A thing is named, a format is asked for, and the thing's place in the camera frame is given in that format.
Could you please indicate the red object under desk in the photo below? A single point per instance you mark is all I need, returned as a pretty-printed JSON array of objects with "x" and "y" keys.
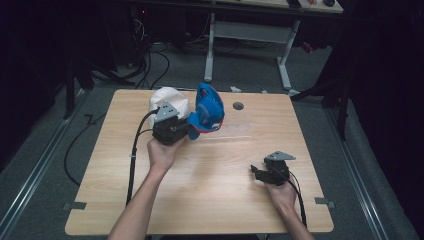
[{"x": 308, "y": 47}]

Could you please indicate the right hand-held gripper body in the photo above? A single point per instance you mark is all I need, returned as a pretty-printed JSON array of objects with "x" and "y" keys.
[{"x": 276, "y": 170}]

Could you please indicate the small white floor object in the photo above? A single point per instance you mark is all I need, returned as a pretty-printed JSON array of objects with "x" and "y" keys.
[{"x": 235, "y": 89}]

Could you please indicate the grey table grommet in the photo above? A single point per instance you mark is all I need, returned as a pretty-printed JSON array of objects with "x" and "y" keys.
[{"x": 238, "y": 106}]

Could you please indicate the white-legged desk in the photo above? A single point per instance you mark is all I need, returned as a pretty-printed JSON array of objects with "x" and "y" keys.
[{"x": 248, "y": 31}]

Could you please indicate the grey tape piece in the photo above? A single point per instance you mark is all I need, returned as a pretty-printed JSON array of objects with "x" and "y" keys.
[
  {"x": 325, "y": 201},
  {"x": 75, "y": 206}
]

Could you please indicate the black stand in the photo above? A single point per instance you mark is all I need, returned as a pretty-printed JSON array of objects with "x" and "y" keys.
[
  {"x": 70, "y": 86},
  {"x": 336, "y": 100}
]

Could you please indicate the metal floor rail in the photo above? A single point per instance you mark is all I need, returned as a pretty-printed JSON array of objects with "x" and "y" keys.
[
  {"x": 356, "y": 173},
  {"x": 33, "y": 173}
]

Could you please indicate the white bucket hat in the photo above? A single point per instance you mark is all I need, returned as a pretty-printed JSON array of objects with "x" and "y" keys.
[{"x": 168, "y": 96}]

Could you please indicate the person's right hand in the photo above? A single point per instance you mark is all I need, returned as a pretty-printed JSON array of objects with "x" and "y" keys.
[{"x": 283, "y": 196}]

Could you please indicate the person's left hand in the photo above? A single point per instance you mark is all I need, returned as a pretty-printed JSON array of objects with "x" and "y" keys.
[{"x": 163, "y": 155}]

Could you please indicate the blue baseball cap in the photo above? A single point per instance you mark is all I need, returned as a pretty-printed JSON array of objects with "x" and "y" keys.
[{"x": 208, "y": 111}]

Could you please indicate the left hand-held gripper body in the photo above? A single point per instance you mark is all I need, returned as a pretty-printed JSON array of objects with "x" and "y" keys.
[{"x": 168, "y": 128}]

